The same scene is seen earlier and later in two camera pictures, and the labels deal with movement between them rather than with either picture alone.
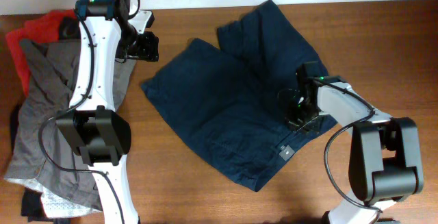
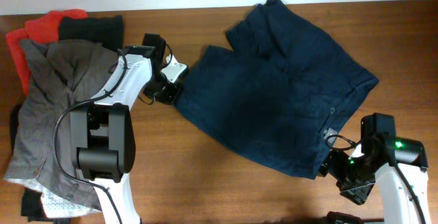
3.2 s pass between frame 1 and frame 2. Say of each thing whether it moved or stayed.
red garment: stayed
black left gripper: moved
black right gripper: moved
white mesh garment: stayed
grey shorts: stayed
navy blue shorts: moved
